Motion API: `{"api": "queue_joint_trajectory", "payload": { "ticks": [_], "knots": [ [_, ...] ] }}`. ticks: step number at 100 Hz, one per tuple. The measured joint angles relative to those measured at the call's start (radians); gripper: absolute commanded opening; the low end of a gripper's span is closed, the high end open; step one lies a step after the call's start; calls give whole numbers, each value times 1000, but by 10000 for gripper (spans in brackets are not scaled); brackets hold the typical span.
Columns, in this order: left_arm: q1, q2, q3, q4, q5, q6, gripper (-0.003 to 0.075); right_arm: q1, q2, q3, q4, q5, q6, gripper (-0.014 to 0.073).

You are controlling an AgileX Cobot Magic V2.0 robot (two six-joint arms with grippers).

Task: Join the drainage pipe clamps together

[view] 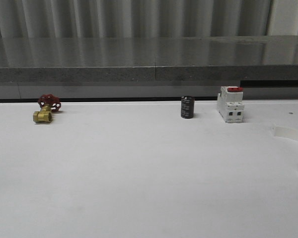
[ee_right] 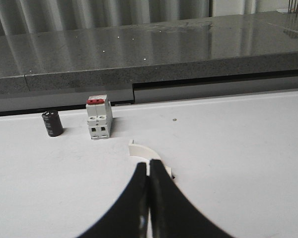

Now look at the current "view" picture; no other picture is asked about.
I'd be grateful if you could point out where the white half-ring pipe clamp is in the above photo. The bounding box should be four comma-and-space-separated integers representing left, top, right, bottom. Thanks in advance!
272, 125, 298, 170

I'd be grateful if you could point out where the black cylindrical capacitor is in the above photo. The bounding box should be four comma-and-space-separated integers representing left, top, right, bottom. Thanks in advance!
181, 96, 195, 119

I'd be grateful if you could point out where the brass valve red handwheel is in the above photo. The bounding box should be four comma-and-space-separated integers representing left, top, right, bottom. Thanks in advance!
33, 94, 62, 123

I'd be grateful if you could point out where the grey stone countertop ledge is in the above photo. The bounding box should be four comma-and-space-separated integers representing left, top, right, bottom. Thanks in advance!
0, 36, 298, 85

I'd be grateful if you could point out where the white circuit breaker red switch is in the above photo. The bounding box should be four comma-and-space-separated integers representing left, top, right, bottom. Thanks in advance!
217, 86, 244, 123

